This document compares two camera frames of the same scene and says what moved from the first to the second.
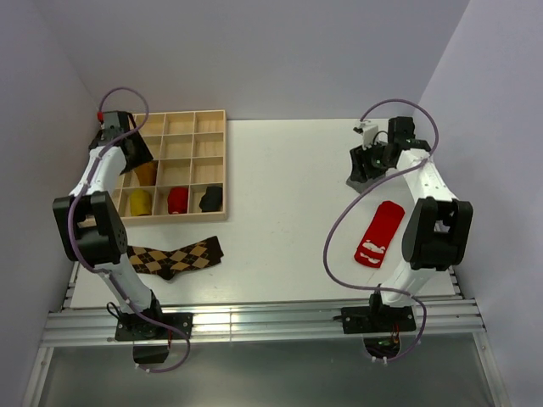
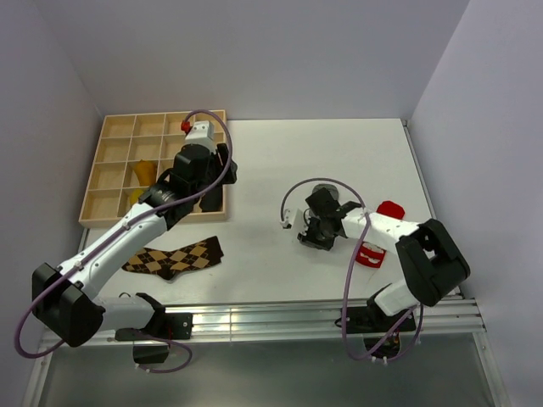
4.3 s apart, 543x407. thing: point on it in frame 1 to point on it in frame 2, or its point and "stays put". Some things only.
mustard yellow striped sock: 147,173 stays put
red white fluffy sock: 379,234 stays put
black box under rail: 150,354 stays put
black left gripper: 143,154 to 223,154
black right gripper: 359,157 to 307,237
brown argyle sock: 198,255 stays put
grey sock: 360,186 to 332,189
